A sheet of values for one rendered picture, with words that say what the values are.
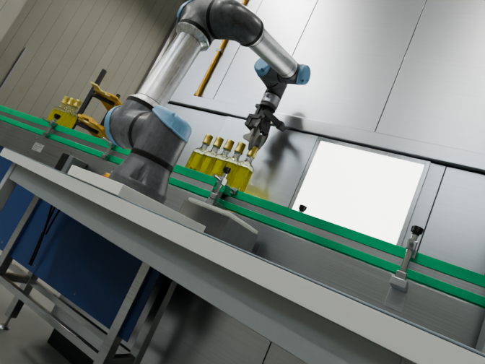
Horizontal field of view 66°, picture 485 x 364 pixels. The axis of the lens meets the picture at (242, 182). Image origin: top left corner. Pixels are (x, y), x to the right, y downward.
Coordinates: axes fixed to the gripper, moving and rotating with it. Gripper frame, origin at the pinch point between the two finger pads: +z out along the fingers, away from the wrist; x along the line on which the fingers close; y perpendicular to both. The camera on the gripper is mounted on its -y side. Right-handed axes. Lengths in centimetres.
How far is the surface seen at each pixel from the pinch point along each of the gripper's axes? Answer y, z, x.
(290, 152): -8.9, -6.7, -12.6
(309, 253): -39, 32, 3
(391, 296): -65, 35, 1
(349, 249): -49, 26, 0
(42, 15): 710, -241, -151
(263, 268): -60, 43, 69
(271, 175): -4.9, 4.9, -12.3
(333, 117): -19.2, -27.6, -16.5
